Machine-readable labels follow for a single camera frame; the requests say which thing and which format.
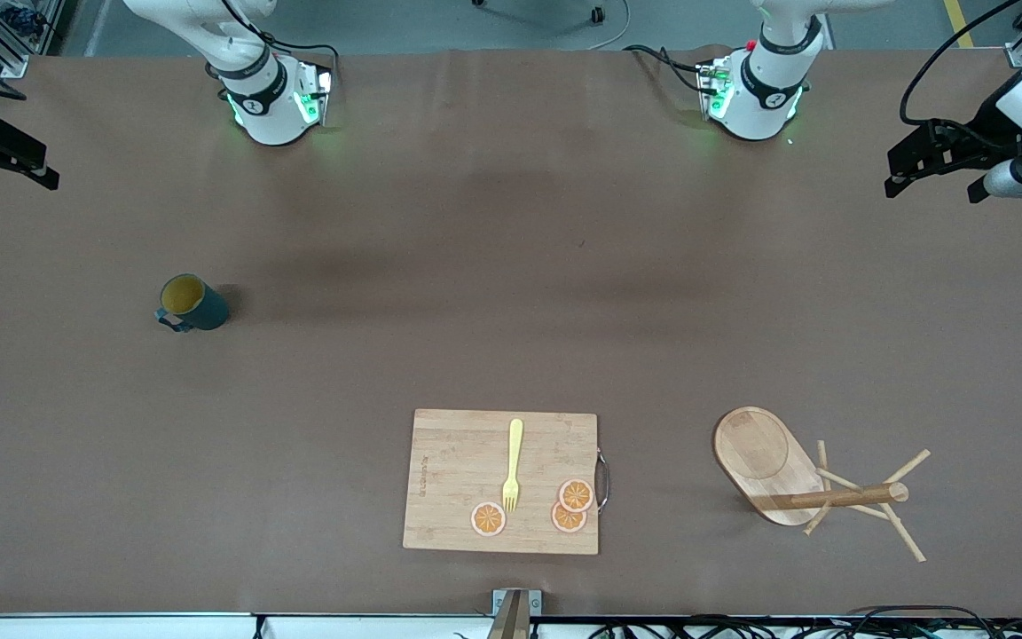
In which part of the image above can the dark teal cup yellow inside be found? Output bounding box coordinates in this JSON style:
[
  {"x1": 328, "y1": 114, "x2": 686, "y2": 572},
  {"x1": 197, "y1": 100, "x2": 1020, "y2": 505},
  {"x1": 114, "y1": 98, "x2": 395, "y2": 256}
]
[{"x1": 153, "y1": 273, "x2": 231, "y2": 335}]

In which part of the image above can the wooden mug tree rack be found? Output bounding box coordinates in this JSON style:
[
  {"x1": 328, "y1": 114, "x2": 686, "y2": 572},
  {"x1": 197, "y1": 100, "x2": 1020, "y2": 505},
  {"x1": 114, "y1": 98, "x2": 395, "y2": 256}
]
[{"x1": 712, "y1": 406, "x2": 932, "y2": 564}]

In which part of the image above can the yellow plastic fork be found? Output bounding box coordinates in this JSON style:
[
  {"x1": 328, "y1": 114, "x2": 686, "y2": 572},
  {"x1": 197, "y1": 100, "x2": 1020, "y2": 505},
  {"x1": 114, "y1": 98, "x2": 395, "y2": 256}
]
[{"x1": 501, "y1": 418, "x2": 525, "y2": 514}]

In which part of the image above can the bamboo cutting board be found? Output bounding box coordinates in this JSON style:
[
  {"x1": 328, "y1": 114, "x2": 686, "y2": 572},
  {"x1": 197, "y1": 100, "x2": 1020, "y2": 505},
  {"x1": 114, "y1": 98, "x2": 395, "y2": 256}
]
[{"x1": 402, "y1": 408, "x2": 611, "y2": 556}]

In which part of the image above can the blue cable bundle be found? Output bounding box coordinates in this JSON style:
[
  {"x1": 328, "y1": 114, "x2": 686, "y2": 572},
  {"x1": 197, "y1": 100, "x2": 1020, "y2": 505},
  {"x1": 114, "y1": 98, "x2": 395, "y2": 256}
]
[{"x1": 0, "y1": 4, "x2": 43, "y2": 38}]

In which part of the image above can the black left arm base cable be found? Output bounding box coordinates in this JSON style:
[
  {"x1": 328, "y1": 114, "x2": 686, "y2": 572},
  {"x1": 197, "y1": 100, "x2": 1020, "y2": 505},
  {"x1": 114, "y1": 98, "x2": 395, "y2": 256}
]
[{"x1": 625, "y1": 44, "x2": 709, "y2": 91}]

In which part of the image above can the black arm base cable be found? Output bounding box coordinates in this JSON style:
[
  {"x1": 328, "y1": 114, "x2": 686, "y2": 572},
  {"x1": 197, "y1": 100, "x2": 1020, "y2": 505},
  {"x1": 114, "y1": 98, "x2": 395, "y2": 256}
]
[
  {"x1": 218, "y1": 0, "x2": 341, "y2": 86},
  {"x1": 625, "y1": 44, "x2": 709, "y2": 91}
]

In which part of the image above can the black right arm base cable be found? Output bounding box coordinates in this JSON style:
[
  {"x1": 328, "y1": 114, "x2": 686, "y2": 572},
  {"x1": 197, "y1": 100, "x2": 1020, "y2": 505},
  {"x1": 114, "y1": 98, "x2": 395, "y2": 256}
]
[{"x1": 218, "y1": 0, "x2": 341, "y2": 86}]

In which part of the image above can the black looped cable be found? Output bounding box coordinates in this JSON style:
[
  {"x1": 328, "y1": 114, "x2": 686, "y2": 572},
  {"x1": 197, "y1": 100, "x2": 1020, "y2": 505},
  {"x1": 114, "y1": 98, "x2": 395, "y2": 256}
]
[{"x1": 844, "y1": 605, "x2": 1000, "y2": 639}]

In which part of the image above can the black cable bundle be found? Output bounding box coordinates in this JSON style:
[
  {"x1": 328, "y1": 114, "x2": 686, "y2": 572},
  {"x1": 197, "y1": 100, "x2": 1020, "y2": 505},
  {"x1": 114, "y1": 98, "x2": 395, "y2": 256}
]
[{"x1": 586, "y1": 619, "x2": 842, "y2": 639}]

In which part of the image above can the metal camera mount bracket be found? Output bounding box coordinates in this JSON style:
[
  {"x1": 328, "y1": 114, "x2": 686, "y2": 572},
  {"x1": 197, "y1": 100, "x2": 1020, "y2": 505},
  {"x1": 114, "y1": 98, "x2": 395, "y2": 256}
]
[{"x1": 491, "y1": 588, "x2": 543, "y2": 639}]

